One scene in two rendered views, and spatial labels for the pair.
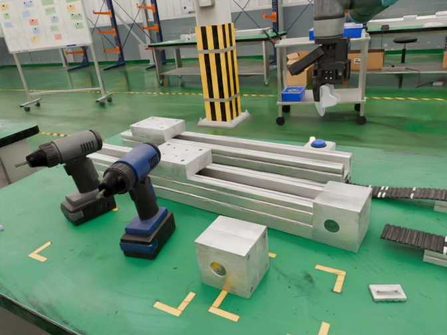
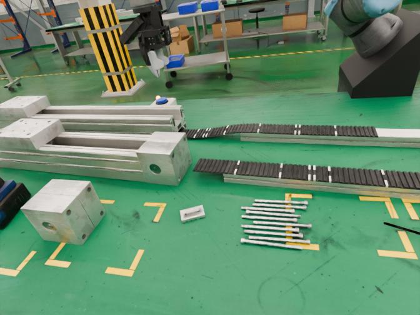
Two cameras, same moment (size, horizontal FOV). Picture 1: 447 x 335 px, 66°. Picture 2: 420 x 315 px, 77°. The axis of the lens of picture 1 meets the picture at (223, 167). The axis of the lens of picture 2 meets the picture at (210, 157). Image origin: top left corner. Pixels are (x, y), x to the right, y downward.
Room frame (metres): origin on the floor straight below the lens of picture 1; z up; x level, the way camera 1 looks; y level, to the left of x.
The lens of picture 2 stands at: (0.02, -0.21, 1.19)
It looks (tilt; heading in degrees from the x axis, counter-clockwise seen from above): 34 degrees down; 346
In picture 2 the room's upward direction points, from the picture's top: 10 degrees counter-clockwise
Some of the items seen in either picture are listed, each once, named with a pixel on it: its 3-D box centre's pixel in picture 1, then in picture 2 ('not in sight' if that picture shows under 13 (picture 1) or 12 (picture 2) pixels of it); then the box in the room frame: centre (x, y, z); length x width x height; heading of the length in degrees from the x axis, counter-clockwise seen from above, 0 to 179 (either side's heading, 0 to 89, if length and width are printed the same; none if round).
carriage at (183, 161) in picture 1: (177, 163); (30, 137); (0.86, 0.12, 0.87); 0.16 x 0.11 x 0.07; 53
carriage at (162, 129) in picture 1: (158, 131); (24, 109); (1.16, 0.21, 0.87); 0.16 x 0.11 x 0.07; 53
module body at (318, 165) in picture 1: (218, 153); (80, 122); (1.01, 0.01, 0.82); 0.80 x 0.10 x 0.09; 53
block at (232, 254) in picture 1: (236, 250); (70, 206); (0.52, -0.01, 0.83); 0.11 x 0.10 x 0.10; 147
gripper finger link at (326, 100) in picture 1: (326, 101); (157, 64); (0.92, -0.30, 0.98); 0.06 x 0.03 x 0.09; 54
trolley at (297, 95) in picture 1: (316, 73); (190, 42); (3.78, -1.13, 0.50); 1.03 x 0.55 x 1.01; 71
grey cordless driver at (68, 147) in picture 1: (69, 181); not in sight; (0.78, 0.39, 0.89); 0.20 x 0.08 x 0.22; 132
